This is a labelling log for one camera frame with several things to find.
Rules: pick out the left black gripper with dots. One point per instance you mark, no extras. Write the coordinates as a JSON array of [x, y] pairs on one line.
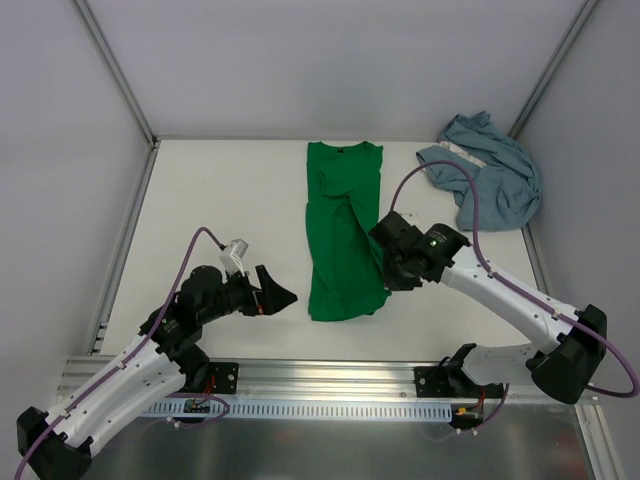
[[255, 298]]

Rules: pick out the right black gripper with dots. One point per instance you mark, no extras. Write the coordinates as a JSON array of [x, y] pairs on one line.
[[391, 278]]

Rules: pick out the green t shirt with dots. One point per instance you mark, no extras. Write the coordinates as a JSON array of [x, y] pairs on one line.
[[343, 202]]

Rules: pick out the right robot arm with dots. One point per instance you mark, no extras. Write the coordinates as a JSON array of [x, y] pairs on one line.
[[563, 348]]

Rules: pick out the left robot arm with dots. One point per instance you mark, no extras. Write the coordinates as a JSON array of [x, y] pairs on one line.
[[162, 359]]

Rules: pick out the blue grey t shirt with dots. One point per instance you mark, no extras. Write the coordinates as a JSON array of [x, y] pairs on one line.
[[471, 151]]

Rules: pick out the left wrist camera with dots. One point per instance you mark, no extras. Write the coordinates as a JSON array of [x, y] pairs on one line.
[[232, 255]]

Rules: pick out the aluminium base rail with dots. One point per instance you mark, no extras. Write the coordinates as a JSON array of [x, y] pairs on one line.
[[316, 380]]

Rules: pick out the white slotted cable duct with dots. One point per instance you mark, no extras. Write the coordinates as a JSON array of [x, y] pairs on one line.
[[306, 410]]

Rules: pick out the left aluminium frame post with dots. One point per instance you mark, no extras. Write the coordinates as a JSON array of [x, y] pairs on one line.
[[106, 54]]

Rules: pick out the aluminium frame post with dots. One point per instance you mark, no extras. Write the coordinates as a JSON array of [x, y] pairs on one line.
[[570, 37], [106, 54]]

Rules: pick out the right aluminium frame post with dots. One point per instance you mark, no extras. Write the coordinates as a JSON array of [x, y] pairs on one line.
[[570, 37]]

